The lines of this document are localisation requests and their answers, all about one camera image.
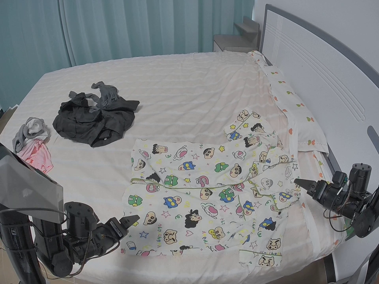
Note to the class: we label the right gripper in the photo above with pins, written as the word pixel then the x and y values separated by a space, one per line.
pixel 330 197

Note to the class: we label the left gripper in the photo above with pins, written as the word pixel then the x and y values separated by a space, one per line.
pixel 103 238

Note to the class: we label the white printed pyjama top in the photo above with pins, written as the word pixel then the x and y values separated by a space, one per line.
pixel 207 194

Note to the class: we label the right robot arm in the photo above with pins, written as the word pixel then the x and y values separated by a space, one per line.
pixel 362 217

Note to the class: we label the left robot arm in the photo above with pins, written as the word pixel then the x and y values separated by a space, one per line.
pixel 47 235

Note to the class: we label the white printed pillow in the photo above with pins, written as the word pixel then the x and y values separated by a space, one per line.
pixel 308 126

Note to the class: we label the black garment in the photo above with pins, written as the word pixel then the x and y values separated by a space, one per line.
pixel 86 126

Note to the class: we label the grey and white garment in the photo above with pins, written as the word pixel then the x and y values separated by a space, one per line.
pixel 34 127

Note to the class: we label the bed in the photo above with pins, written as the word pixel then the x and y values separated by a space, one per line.
pixel 192 90

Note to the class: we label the grey bedside table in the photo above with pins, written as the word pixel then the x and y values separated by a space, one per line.
pixel 234 41

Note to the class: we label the blue-green curtain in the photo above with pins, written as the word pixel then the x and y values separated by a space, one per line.
pixel 29 34
pixel 157 16

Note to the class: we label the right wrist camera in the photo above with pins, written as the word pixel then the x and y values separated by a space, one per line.
pixel 339 180

